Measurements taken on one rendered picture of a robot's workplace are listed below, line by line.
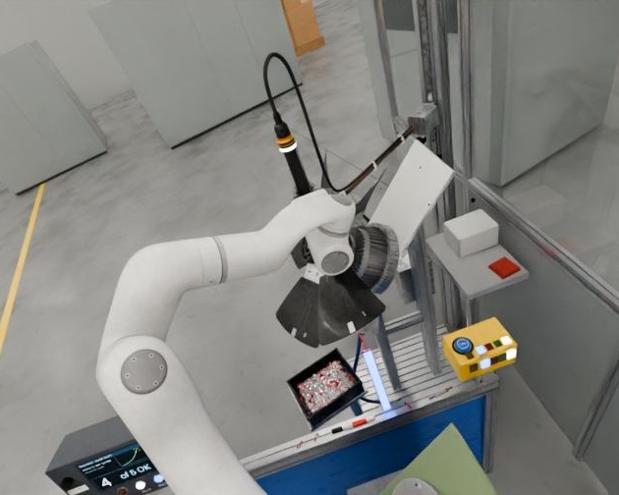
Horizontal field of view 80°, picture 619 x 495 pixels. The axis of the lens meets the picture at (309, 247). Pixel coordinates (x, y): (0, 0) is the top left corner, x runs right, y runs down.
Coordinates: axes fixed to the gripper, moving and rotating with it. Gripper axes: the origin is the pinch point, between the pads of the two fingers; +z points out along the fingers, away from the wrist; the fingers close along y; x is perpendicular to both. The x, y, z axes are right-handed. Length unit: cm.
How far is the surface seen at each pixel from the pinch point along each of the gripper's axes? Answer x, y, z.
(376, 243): -32.4, 17.0, 4.7
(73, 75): -64, -462, 1129
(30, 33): 53, -490, 1123
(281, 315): -52, -25, 7
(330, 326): -33.8, -7.2, -20.4
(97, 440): -24, -71, -35
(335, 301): -31.2, -3.2, -14.1
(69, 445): -25, -79, -33
